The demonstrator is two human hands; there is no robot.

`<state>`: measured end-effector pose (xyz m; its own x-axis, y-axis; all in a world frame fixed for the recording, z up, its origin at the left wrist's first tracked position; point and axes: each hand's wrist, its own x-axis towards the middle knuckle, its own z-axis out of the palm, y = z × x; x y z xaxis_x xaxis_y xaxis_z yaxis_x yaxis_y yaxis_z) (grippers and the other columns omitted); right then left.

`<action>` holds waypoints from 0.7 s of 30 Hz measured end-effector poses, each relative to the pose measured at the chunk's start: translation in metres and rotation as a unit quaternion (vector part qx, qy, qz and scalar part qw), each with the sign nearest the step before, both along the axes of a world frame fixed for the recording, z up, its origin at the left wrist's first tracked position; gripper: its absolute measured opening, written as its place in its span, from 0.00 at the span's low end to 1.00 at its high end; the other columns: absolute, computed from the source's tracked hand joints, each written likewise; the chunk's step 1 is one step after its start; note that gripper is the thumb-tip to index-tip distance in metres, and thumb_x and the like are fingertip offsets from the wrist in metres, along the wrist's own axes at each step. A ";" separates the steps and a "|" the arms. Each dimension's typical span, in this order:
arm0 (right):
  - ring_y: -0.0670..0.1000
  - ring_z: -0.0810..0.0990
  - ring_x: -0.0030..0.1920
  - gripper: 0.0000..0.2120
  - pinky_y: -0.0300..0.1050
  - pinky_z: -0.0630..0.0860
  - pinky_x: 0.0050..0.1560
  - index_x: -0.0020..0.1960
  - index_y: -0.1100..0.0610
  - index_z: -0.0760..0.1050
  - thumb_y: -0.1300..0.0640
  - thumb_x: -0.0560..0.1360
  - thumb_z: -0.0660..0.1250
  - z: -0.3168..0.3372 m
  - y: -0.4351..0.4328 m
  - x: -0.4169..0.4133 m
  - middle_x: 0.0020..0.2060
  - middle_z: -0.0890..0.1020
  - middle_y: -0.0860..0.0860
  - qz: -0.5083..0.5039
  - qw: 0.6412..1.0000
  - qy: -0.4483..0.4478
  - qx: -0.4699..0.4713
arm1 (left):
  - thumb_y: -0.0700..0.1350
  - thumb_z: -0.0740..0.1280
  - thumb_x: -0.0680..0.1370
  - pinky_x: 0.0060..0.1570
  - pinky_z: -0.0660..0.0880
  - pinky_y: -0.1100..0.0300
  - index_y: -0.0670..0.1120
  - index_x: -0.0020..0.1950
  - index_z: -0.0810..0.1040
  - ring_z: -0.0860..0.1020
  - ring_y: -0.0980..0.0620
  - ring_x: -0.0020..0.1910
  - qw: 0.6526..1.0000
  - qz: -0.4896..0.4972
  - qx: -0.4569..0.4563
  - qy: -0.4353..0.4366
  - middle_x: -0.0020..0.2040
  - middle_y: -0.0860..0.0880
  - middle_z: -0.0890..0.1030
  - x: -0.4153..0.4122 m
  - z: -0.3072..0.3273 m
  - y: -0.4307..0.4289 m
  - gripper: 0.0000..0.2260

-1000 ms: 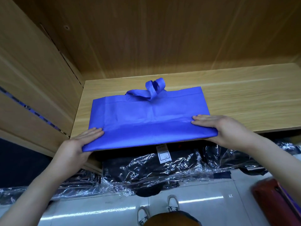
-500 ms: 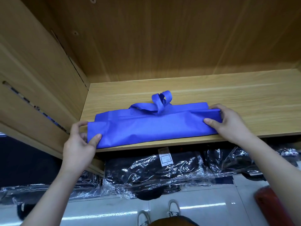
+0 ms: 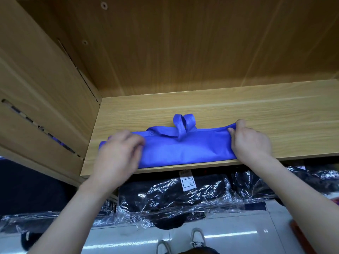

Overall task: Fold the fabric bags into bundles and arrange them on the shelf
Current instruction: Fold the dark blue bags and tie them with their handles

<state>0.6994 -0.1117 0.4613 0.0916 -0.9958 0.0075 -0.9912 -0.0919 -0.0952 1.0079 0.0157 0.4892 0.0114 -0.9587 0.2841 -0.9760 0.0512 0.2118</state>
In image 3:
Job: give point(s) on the person's right leg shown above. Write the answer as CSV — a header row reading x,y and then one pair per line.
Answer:
x,y
198,250

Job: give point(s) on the person's right hand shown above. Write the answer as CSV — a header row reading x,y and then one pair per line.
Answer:
x,y
253,146

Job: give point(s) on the person's left hand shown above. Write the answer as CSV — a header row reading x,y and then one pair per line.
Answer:
x,y
119,158

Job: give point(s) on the person's right shoe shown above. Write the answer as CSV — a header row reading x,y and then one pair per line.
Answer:
x,y
197,238

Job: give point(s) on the black plastic-wrapped bag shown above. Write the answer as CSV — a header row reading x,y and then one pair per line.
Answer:
x,y
42,219
296,180

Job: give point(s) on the wooden shelf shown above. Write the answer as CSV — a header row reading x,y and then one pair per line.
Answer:
x,y
212,60

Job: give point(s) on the person's right forearm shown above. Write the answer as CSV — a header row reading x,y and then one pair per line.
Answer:
x,y
302,203

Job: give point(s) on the blue non-woven bag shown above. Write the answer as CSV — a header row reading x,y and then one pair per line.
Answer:
x,y
180,148

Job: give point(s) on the black wrapped bag with tag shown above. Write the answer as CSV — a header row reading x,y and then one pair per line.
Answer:
x,y
159,198

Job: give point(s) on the person's left forearm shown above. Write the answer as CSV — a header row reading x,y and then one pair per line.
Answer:
x,y
74,219

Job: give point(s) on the white paper tag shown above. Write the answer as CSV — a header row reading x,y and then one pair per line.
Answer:
x,y
187,181

